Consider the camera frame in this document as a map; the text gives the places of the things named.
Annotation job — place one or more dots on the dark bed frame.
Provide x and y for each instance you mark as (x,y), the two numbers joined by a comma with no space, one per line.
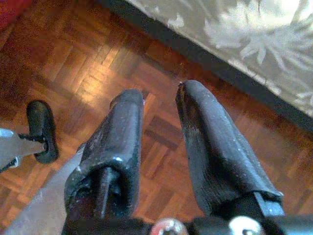
(207,62)

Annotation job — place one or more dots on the grey floral bed sheet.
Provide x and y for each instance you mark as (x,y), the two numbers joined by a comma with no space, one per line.
(256,36)

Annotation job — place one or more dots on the silver right robot leg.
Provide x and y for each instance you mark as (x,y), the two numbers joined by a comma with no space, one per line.
(44,195)

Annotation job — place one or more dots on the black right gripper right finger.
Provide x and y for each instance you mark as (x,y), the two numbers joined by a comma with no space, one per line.
(215,151)

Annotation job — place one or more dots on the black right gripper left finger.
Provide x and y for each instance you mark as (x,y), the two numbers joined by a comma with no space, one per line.
(117,147)

